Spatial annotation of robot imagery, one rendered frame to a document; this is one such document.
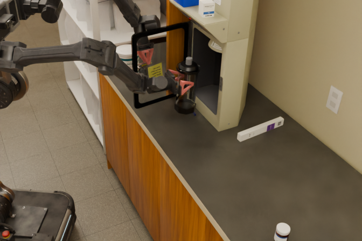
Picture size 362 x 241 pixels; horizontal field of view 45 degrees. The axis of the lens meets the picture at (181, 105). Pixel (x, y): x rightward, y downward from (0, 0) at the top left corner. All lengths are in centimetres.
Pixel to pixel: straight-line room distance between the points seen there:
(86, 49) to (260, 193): 89
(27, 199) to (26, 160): 71
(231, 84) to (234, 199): 53
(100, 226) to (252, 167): 132
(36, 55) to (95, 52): 23
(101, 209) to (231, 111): 132
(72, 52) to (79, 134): 220
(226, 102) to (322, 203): 60
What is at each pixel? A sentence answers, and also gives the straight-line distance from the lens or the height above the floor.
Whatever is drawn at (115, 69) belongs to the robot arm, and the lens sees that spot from 156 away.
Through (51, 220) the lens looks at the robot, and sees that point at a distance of 268.
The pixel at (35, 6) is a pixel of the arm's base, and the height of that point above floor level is 146.
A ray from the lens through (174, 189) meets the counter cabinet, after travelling 206.
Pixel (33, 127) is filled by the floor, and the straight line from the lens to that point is 382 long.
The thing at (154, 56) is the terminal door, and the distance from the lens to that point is 205.
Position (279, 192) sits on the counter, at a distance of 183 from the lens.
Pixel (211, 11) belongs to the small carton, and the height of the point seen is 153.
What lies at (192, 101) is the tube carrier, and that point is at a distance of 200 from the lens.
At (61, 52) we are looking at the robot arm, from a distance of 153.
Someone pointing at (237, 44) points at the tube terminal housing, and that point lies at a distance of 188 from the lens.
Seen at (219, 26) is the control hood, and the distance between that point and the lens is 179.
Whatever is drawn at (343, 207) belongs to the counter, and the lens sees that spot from 185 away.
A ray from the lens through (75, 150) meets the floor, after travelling 350.
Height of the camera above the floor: 219
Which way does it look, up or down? 34 degrees down
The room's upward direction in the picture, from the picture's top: 2 degrees clockwise
